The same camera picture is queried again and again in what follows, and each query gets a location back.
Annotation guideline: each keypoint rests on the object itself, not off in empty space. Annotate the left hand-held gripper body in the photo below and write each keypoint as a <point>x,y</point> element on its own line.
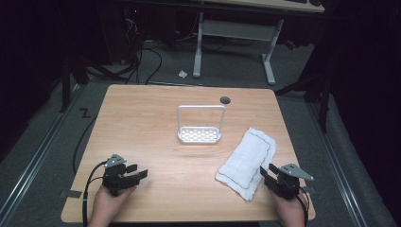
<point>115,181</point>

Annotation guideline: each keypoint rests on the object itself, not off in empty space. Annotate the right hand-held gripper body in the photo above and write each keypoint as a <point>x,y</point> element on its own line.
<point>285,186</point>

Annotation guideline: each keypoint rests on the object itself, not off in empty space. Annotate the white towel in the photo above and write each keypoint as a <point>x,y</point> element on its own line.
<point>249,160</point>

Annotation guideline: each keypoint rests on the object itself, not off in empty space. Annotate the person's right hand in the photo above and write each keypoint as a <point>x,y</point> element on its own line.
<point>291,208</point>

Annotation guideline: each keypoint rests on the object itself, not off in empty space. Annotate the person's left hand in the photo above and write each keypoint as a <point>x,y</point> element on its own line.
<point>108,205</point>

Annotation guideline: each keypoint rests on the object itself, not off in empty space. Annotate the grey tape strip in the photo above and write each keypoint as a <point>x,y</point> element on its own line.
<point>309,189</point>
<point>72,194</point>

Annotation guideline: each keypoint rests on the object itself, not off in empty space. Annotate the black metal stand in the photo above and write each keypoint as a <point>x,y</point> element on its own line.
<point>65,85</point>
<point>324,104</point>

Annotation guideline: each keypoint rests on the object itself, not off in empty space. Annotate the black round table grommet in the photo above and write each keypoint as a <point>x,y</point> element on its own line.
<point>225,100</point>

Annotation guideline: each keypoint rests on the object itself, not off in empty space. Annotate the crumpled white paper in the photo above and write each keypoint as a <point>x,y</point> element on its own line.
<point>183,74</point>

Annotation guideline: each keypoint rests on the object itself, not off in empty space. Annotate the small red object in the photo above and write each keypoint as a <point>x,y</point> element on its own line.
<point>290,44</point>

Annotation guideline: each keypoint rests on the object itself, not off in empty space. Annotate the white-legged wooden desk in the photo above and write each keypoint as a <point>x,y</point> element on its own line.
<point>236,30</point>

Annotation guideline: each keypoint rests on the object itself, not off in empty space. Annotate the metal floor rail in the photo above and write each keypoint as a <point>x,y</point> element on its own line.
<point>339,167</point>
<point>28,170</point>

